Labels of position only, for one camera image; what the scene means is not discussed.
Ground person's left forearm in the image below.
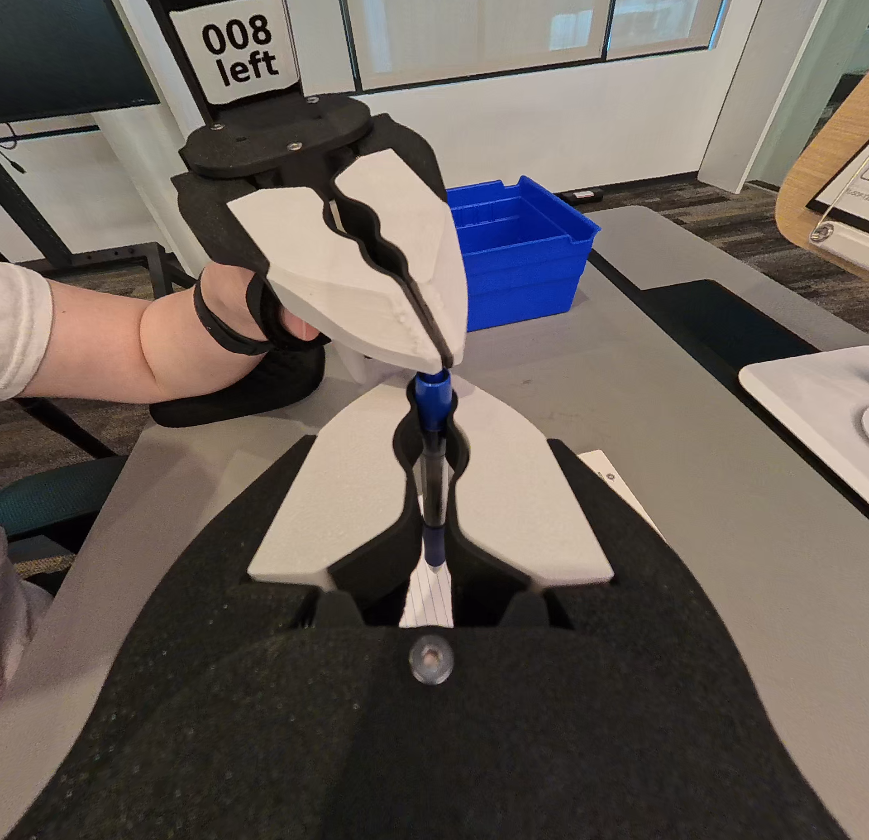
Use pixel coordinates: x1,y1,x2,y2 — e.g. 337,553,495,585
0,261,208,406

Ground instruction sheet on wooden stand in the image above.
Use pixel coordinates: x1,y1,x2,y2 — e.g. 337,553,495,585
774,95,869,278

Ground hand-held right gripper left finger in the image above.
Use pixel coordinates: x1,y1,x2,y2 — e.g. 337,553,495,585
246,380,425,591

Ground person's left hand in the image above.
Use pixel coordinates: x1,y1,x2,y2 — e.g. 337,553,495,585
199,258,323,356

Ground glass window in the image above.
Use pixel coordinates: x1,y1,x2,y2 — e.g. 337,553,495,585
336,0,740,92

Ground person's light shirt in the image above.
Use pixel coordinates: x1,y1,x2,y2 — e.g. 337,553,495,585
0,261,54,698

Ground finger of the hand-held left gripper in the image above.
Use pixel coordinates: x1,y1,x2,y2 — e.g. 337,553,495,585
226,183,444,374
333,149,469,369

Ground dark teal office chair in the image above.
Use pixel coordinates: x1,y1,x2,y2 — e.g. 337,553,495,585
0,456,130,538

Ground blue retractable pen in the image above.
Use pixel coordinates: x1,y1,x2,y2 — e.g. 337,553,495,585
413,370,457,577

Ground black metal monitor stand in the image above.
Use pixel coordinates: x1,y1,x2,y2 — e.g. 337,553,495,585
0,168,184,298

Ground dark computer monitor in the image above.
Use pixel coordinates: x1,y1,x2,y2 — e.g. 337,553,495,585
0,0,162,125

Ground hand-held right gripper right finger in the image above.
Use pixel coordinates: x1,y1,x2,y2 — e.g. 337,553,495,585
448,381,616,591

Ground white lined notepad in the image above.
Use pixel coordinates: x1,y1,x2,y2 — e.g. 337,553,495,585
399,449,665,629

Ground blue plastic bin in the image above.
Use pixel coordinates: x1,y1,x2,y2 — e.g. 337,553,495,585
444,176,602,333

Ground black wristband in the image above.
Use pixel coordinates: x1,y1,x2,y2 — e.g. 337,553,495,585
192,276,272,357

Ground white stand base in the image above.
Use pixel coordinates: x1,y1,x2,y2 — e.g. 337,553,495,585
738,346,869,503

